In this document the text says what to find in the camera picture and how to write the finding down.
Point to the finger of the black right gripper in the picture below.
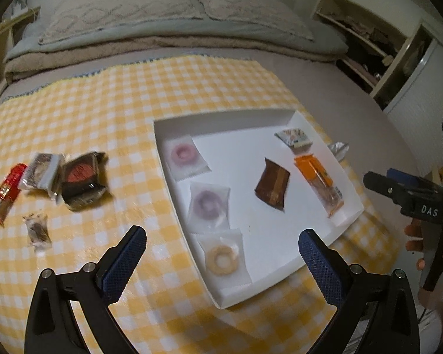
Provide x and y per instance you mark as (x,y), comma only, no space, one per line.
(413,182)
(392,189)

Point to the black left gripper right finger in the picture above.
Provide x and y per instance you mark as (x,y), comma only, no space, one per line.
(326,266)

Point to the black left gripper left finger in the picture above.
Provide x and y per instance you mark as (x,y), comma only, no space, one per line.
(119,262)

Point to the orange pastry packet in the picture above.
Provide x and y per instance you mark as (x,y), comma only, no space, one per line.
(321,182)

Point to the small clear patterned snack packet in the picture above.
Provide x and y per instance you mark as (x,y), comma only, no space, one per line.
(36,225)

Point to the black red mooncake packet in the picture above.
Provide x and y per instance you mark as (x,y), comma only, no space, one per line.
(81,183)

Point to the brown foil snack packet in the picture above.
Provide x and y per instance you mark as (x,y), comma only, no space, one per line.
(272,186)

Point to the beige donut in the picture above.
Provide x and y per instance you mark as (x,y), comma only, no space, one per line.
(224,259)

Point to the purple donut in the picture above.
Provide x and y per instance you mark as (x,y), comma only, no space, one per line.
(209,207)

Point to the white deer mooncake packet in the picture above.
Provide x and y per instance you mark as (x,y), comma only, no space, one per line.
(43,173)

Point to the red pastry packet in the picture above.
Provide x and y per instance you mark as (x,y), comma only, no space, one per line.
(9,190)

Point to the right human hand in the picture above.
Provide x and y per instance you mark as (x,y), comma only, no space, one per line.
(414,230)

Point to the silver foil candy wrapper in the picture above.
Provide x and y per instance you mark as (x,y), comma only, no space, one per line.
(339,150)

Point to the small white candy packet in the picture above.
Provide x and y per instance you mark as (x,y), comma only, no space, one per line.
(294,138)

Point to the white cardboard tray box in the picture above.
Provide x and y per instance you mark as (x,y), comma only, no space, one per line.
(235,145)

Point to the white open shelf cabinet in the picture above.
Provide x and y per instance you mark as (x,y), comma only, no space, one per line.
(390,40)

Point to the pink donut in clear packet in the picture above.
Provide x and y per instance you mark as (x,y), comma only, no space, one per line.
(183,158)

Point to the grey blue folded duvet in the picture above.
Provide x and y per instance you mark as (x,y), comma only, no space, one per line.
(206,32)

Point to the beige knitted right pillow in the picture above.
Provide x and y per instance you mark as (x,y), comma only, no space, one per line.
(268,13)

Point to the beige knitted pillow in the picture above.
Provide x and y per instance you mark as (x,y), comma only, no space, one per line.
(81,17)
(268,13)

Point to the wooden bedside shelf unit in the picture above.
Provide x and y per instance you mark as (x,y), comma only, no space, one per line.
(8,31)

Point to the beige knitted left pillow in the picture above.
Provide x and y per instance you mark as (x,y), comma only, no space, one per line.
(81,17)

